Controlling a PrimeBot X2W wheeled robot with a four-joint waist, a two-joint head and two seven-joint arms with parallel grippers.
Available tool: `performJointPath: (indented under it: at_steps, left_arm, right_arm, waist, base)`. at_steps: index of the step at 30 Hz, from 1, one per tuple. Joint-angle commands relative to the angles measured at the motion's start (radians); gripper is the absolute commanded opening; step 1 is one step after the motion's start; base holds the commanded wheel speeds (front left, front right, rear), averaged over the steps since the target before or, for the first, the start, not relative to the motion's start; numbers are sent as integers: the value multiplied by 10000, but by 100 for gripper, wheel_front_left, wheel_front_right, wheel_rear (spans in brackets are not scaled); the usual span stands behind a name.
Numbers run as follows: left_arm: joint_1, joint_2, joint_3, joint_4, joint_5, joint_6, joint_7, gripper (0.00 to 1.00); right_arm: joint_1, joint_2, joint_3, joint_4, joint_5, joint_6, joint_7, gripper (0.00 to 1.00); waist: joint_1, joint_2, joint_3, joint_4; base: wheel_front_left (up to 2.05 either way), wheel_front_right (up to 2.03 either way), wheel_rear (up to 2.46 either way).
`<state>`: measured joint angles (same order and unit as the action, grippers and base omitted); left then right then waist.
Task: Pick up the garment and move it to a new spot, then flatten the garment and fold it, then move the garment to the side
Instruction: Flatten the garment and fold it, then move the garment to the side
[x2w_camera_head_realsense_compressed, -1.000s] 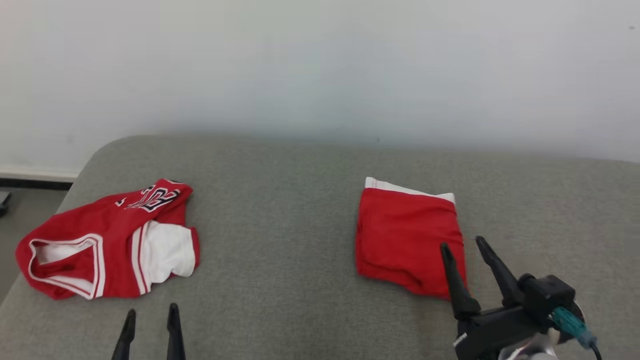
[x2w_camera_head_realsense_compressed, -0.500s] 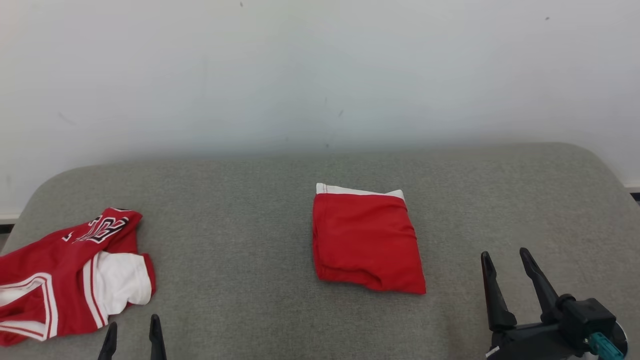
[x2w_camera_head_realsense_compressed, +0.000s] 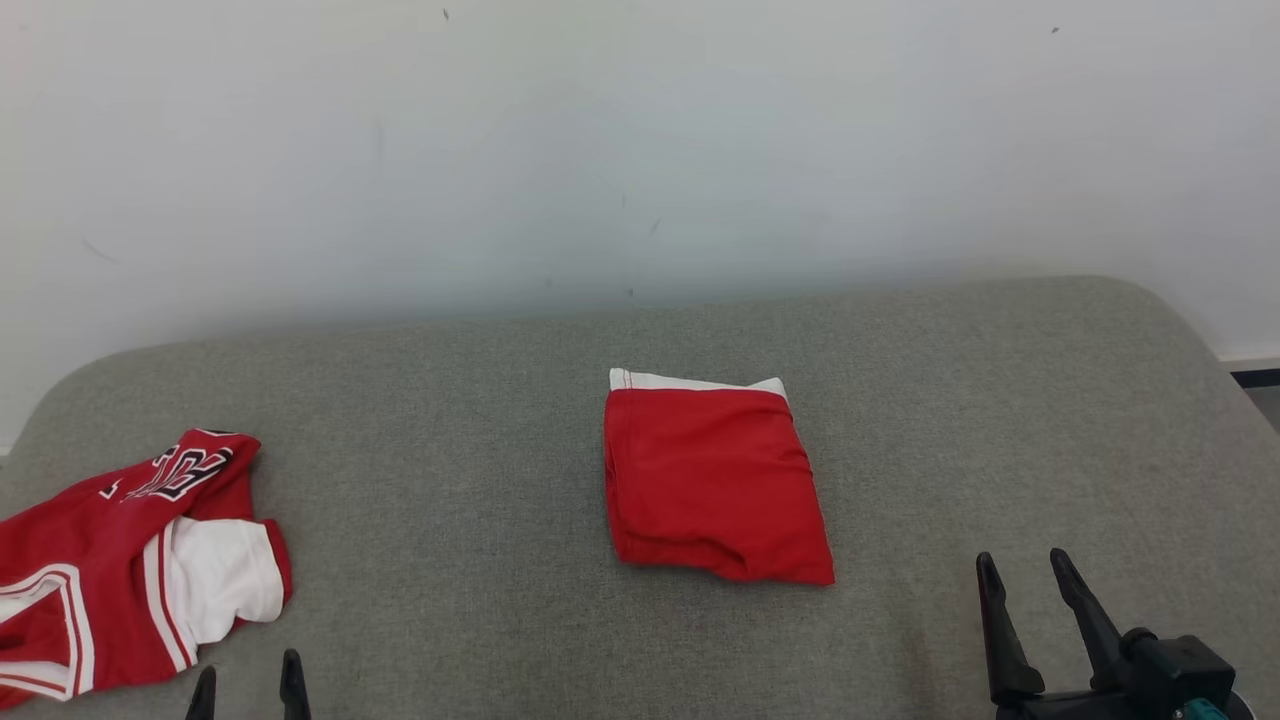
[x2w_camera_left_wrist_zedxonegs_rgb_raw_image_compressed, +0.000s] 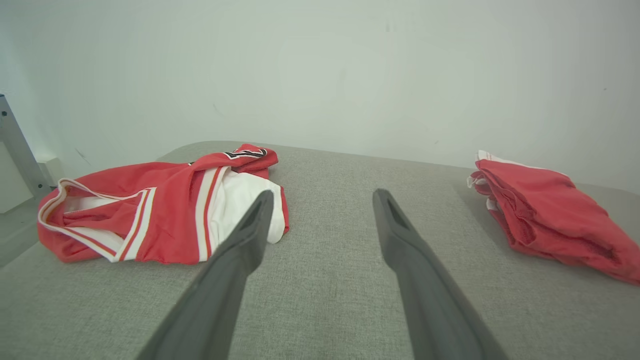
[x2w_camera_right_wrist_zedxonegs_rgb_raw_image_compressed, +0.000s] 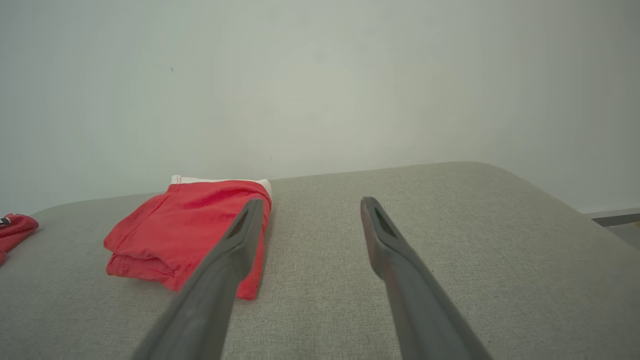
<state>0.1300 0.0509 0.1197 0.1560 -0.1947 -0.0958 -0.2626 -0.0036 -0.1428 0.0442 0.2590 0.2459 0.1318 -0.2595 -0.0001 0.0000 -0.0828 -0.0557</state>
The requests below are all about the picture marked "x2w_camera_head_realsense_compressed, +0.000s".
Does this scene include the dark wall baseboard strip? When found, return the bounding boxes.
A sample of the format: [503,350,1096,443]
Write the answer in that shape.
[1215,358,1280,389]

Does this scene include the red shorts with white stripe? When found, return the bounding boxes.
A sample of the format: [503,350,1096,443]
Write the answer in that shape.
[603,368,836,587]

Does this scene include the red white jersey shirt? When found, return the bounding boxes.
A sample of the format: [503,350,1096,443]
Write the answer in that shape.
[0,428,293,709]

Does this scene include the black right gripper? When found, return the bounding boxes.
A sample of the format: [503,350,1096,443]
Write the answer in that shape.
[977,548,1151,720]

